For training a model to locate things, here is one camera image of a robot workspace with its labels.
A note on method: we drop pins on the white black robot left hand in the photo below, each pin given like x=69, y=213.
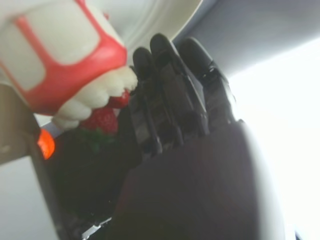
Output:
x=200, y=190

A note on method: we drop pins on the orange object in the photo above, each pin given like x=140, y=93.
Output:
x=46, y=146

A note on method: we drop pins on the toy strawberry cake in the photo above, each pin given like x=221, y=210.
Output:
x=62, y=40

